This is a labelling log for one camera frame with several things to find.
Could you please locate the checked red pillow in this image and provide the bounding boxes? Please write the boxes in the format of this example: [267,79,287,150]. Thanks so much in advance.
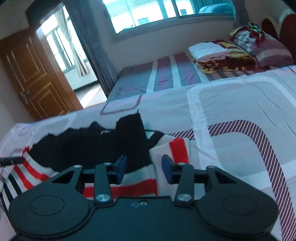
[229,22,294,68]

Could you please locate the window with teal frame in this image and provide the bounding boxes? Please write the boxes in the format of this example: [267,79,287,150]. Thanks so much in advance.
[101,0,235,41]

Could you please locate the grey left curtain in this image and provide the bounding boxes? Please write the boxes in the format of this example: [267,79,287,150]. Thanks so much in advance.
[63,1,117,97]

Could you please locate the striped purple mattress cover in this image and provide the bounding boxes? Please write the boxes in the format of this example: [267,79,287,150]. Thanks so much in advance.
[107,52,267,101]

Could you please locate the red white headboard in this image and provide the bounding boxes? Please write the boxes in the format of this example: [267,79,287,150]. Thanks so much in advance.
[261,9,296,64]

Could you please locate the patterned white bed sheet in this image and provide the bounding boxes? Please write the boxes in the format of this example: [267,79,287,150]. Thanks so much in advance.
[1,66,295,240]

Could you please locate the folded white cloth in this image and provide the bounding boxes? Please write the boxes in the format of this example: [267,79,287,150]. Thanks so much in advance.
[188,42,230,62]

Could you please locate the brown wooden door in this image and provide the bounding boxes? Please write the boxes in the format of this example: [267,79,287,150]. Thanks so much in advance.
[1,27,82,121]

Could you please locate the metal door handle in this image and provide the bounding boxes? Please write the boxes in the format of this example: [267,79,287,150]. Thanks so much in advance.
[20,89,30,105]

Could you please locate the folded red yellow blanket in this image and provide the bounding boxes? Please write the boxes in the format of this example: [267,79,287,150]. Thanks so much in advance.
[189,40,256,74]

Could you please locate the striped knit sweater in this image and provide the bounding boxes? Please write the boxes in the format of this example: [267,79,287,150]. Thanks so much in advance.
[1,113,190,211]

